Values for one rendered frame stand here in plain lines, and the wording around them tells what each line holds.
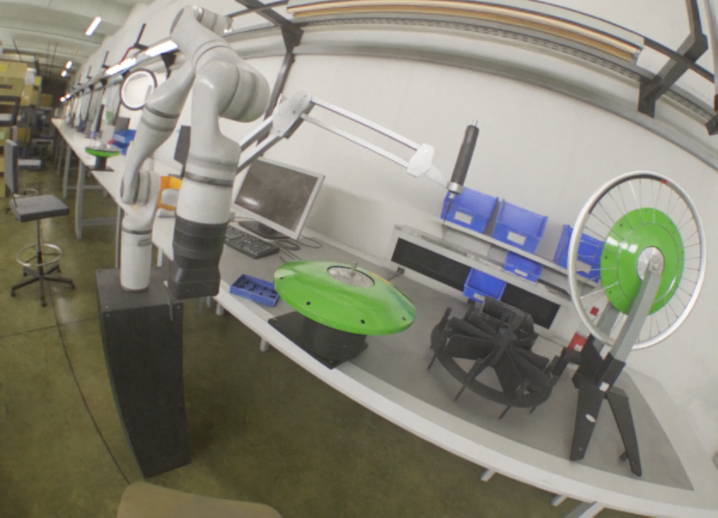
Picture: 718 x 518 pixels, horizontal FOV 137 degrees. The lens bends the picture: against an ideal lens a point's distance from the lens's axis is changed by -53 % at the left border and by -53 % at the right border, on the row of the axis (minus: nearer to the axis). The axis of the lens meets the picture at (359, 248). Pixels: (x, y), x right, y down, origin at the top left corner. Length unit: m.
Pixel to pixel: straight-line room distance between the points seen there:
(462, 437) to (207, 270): 0.53
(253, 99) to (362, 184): 1.29
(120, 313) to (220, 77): 0.65
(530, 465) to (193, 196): 0.72
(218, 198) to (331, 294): 0.27
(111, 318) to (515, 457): 0.96
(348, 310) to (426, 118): 1.22
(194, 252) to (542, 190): 1.35
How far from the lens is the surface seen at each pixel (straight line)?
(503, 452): 0.64
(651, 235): 0.95
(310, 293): 0.54
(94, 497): 1.49
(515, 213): 1.42
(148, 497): 0.75
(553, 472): 0.69
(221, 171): 0.38
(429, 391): 0.68
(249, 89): 0.39
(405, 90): 1.67
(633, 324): 0.90
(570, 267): 0.88
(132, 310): 0.85
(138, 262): 0.88
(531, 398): 0.73
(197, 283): 0.44
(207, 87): 0.38
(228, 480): 1.47
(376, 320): 0.53
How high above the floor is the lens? 1.30
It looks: 14 degrees down
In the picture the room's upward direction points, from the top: 17 degrees clockwise
